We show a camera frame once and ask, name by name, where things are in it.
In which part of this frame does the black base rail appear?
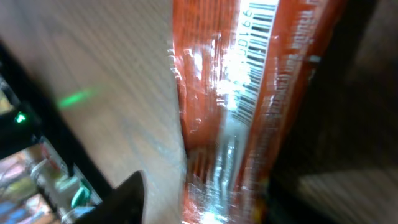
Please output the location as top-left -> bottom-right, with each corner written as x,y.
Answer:
0,40 -> 114,224

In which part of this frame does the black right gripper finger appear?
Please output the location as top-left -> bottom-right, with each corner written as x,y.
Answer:
75,171 -> 145,224

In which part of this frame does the red orange snack bar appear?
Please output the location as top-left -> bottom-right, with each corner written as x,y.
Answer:
170,0 -> 346,223

